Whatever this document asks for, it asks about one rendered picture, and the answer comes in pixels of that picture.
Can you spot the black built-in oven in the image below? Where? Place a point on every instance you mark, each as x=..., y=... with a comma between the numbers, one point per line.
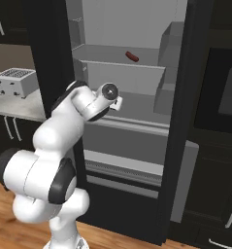
x=217, y=90

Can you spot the grey fridge freezer drawer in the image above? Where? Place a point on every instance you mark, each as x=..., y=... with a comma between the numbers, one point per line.
x=127, y=168

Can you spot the white toaster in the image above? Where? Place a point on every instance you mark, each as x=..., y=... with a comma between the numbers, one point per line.
x=15, y=82

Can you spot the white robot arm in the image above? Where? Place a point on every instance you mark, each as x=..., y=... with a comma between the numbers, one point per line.
x=46, y=181

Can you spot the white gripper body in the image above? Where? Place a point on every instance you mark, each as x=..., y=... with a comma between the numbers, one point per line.
x=118, y=103

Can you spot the red-brown sausage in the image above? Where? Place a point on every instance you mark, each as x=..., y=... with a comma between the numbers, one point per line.
x=132, y=56

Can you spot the grey fridge crisper drawer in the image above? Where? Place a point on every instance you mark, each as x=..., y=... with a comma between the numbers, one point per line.
x=127, y=78

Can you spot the black base cupboard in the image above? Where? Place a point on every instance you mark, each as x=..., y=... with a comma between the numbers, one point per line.
x=26, y=133

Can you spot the black fridge door grey bins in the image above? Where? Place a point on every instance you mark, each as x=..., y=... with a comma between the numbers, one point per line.
x=185, y=97

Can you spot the black tall cupboard unit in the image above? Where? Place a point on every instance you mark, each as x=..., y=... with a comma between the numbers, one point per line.
x=214, y=181

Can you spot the black open fridge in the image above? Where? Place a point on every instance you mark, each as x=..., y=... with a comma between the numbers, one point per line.
x=127, y=29

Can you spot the black wall cupboard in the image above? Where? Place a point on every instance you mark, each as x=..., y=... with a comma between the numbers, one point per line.
x=14, y=19

